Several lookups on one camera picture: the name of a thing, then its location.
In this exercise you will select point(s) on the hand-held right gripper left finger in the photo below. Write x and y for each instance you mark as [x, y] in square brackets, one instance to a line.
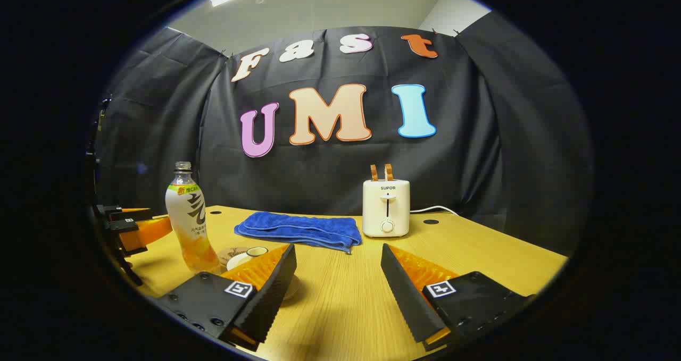
[271, 302]

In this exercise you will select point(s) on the white toaster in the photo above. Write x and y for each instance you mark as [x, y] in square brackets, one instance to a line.
[386, 207]

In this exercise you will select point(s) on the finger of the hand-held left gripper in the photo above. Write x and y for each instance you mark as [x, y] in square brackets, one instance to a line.
[114, 211]
[149, 232]

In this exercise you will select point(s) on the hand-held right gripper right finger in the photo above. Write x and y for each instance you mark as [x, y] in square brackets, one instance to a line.
[407, 302]

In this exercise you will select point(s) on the toast slice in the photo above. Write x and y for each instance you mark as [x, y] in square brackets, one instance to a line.
[389, 171]
[374, 173]

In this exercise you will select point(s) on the blue towel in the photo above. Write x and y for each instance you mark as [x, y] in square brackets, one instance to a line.
[298, 228]

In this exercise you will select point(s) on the clear water bottle white label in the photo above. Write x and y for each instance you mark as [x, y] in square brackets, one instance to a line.
[189, 223]

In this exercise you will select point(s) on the white saucer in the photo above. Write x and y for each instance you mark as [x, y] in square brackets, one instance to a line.
[292, 289]

